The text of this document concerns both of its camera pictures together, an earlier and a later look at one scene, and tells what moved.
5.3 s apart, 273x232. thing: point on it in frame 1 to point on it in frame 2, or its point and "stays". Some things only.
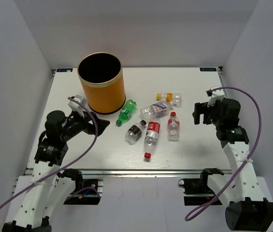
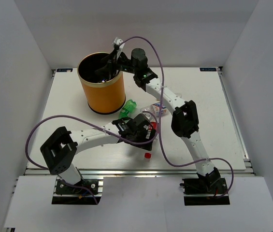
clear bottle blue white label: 156,110 stays
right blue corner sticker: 208,69 stays
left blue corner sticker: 64,69 stays
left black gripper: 89,127 to 145,131
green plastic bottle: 125,113 stays
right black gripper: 202,108 to 106,71
